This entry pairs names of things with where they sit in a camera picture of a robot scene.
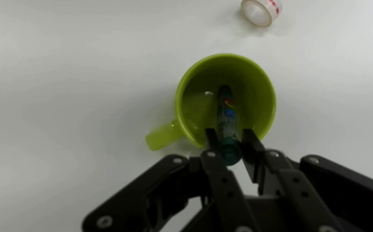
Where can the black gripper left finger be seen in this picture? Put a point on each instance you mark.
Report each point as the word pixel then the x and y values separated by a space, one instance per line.
pixel 220 189

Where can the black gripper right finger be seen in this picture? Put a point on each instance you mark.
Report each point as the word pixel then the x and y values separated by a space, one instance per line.
pixel 322 194

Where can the green capped marker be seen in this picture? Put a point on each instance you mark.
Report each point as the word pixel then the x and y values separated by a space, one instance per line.
pixel 227 124

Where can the green printed ceramic mug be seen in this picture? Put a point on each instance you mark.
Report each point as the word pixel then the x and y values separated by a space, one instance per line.
pixel 194 104

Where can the clear tape roll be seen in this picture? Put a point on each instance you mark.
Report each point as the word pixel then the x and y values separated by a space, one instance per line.
pixel 261 11

